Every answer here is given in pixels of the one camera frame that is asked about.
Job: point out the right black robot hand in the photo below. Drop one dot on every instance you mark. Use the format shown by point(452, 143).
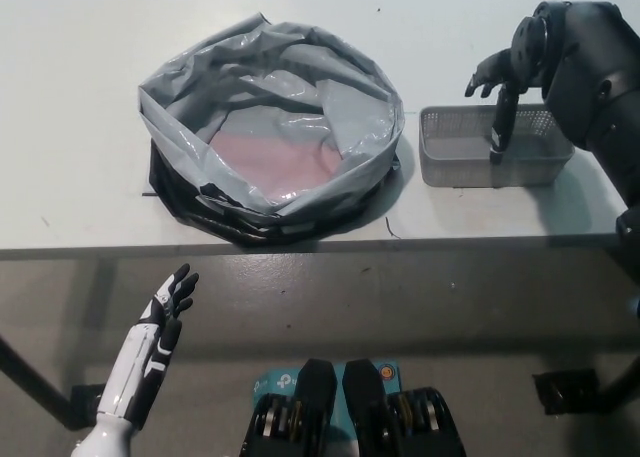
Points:
point(530, 52)

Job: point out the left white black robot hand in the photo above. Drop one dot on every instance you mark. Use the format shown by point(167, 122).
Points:
point(145, 342)

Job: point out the small grey rectangular basket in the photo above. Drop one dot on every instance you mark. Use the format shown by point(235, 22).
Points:
point(450, 172)

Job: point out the bin with grey plastic liner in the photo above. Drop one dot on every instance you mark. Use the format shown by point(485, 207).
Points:
point(170, 122)

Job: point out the black table foot plate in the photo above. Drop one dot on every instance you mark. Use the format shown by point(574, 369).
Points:
point(87, 402)
point(565, 394)

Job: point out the black table leg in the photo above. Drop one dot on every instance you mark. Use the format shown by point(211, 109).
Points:
point(30, 372)

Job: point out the blue box on floor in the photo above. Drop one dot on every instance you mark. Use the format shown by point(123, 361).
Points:
point(270, 383)

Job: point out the pink flat sheet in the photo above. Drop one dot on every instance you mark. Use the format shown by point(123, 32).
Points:
point(270, 164)

